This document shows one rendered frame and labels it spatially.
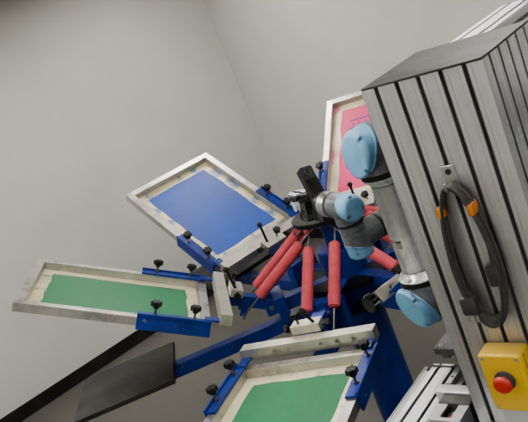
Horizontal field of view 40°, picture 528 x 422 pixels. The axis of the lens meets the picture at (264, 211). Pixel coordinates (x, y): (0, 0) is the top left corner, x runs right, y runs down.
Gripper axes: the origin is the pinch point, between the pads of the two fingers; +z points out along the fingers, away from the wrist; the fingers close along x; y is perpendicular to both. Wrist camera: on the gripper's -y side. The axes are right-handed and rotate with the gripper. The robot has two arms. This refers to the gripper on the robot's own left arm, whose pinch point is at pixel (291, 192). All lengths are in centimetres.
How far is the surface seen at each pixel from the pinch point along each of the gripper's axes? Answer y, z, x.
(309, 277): 50, 61, 28
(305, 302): 58, 56, 21
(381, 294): 49, 12, 31
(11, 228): 36, 391, -51
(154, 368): 78, 108, -36
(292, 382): 74, 29, -5
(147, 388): 80, 93, -44
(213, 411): 73, 35, -35
